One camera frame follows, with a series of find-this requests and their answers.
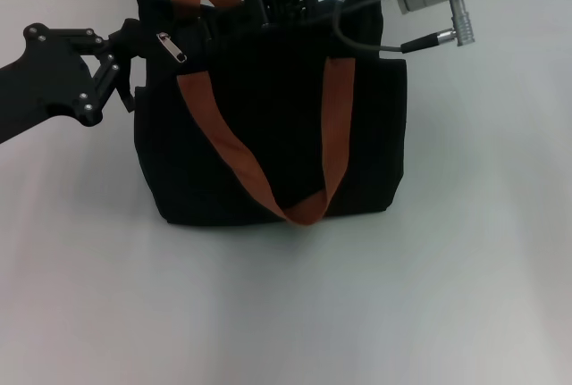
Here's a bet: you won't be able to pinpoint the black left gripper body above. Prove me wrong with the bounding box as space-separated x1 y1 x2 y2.
0 22 108 145

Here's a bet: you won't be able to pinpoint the silver zipper pull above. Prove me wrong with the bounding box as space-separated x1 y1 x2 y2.
156 31 189 64

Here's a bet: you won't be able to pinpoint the black food bag orange handles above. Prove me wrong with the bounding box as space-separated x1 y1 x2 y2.
131 0 408 228

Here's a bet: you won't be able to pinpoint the right gripper cable with plug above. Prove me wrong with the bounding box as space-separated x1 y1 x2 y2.
332 0 478 54

